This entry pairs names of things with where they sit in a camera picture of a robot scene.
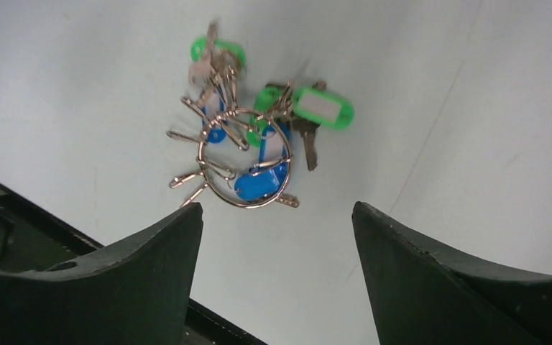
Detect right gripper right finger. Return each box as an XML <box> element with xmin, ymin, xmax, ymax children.
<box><xmin>351</xmin><ymin>201</ymin><xmax>552</xmax><ymax>344</ymax></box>

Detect large metal keyring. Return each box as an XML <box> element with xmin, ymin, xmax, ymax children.
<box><xmin>196</xmin><ymin>108</ymin><xmax>300</xmax><ymax>209</ymax></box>

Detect key with blue tag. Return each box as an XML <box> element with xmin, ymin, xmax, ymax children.
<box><xmin>234</xmin><ymin>126</ymin><xmax>288</xmax><ymax>203</ymax></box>

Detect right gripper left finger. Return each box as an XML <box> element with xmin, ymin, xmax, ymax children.
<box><xmin>0</xmin><ymin>203</ymin><xmax>203</xmax><ymax>344</ymax></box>

